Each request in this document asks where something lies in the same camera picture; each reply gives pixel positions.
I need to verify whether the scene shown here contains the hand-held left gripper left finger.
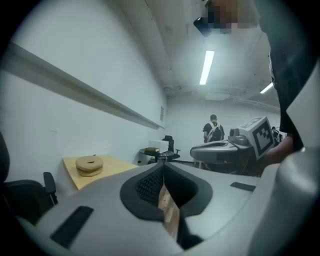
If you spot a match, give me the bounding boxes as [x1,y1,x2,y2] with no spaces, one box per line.
[14,161,187,256]

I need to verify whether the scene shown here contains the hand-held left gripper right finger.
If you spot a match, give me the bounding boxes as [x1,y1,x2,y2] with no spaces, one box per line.
[162,161,266,256]

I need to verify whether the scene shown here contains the grey wall rail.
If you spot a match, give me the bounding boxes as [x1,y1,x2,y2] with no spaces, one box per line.
[0,41,161,130]

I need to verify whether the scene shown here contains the person's right forearm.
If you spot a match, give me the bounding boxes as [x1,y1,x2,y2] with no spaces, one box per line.
[262,136,295,167]

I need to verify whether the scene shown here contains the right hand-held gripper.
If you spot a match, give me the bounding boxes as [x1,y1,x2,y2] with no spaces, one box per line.
[189,116,275,165]

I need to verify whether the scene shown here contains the light wooden table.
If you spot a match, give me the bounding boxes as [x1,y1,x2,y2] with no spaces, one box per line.
[62,154,140,191]

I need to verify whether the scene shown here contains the black office chair with headrest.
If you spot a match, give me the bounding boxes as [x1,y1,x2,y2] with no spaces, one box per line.
[162,135,181,156]

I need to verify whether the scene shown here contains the long ceiling light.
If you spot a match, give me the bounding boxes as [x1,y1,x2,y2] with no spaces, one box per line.
[259,81,274,95]
[199,49,215,86]

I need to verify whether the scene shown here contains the white box appliance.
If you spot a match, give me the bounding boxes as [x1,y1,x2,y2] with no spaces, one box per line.
[148,139,169,153]

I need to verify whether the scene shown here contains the person's black shirt torso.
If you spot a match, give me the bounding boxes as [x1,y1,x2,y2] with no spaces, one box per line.
[258,0,305,152]

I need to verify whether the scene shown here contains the round black table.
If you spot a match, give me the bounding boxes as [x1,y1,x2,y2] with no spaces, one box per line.
[139,147,181,163]

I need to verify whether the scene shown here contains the black head-mounted camera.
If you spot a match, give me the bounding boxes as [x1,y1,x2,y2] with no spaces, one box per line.
[193,16,213,38]

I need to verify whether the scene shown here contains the black mesh office chair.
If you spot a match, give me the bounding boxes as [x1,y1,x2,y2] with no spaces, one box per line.
[0,129,59,226]

